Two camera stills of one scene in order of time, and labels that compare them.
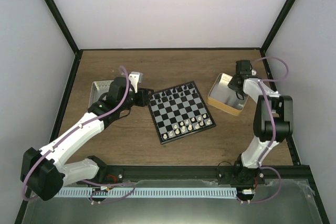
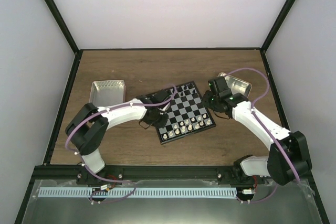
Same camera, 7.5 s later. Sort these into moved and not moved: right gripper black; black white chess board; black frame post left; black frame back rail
Moved: right gripper black
Not moved: black frame back rail; black white chess board; black frame post left
